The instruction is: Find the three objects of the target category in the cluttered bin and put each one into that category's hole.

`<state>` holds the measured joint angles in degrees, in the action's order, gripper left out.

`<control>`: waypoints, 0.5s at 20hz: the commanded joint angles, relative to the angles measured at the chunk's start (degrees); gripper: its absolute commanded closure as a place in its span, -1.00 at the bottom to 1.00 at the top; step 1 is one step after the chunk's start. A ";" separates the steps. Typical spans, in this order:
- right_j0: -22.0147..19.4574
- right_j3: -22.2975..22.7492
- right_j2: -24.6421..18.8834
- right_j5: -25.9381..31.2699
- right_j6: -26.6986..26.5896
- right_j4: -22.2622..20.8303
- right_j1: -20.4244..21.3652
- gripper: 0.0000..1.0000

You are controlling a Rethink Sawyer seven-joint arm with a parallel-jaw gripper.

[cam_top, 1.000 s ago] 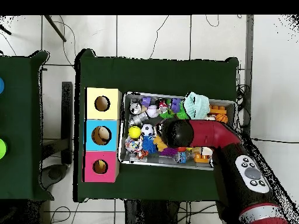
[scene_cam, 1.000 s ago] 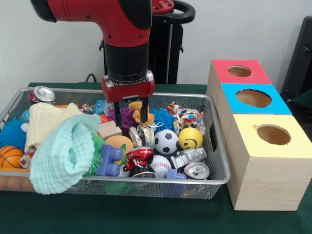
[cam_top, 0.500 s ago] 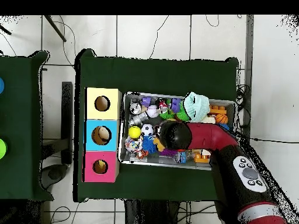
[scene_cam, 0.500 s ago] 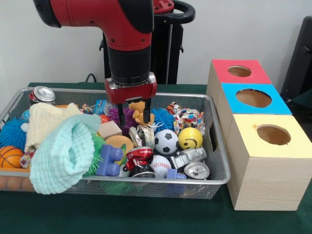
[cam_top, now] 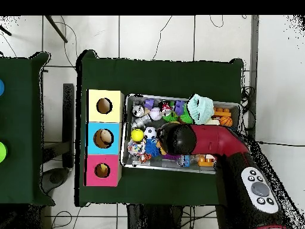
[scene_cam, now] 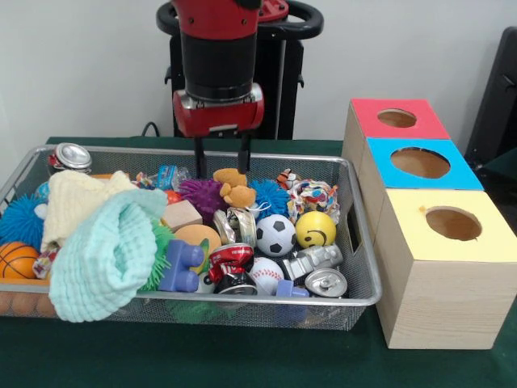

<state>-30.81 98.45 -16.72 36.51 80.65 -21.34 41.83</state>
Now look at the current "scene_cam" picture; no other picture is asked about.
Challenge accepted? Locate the brown plush teddy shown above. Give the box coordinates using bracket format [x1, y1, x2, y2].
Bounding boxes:
[212, 167, 257, 209]

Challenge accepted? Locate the cream knitted cloth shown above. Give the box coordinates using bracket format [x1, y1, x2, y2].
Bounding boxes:
[40, 170, 138, 251]

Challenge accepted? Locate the crumpled silver can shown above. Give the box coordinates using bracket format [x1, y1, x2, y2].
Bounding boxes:
[284, 242, 344, 280]

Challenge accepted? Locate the white toy baseball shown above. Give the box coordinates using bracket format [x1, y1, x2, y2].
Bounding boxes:
[249, 258, 285, 295]

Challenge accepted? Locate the shallow clear mesh bin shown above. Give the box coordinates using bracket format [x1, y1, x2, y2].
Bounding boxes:
[0, 145, 383, 331]

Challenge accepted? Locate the open silver can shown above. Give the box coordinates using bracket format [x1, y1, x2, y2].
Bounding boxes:
[214, 208, 258, 247]

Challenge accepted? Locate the large blue toy brick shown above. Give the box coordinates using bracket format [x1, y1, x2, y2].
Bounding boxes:
[158, 239, 205, 293]

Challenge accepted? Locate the mint green knitted cloth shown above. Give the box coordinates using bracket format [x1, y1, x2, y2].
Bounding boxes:
[48, 188, 169, 323]

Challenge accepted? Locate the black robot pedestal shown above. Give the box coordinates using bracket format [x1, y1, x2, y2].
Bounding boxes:
[156, 0, 324, 140]

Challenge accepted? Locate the purple spiky toy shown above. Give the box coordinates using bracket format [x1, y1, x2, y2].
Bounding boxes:
[178, 179, 225, 223]

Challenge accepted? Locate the wooden box with three holes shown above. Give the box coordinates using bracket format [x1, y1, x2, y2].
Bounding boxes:
[342, 99, 517, 350]

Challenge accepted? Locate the small soccer ball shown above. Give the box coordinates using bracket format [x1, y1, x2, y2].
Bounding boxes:
[255, 213, 297, 257]

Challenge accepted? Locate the silver crushed can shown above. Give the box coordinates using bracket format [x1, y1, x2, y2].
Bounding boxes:
[305, 268, 348, 298]

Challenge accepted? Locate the yellow smiley ball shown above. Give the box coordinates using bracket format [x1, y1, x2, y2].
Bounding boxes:
[295, 211, 337, 250]

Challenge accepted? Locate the red crushed can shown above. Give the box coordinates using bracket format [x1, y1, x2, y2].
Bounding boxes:
[207, 243, 258, 285]

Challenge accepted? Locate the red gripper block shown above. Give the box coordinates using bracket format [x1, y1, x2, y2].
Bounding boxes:
[173, 83, 265, 180]

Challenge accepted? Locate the dark green table cloth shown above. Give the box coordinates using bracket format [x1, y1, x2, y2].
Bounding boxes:
[0, 136, 517, 388]

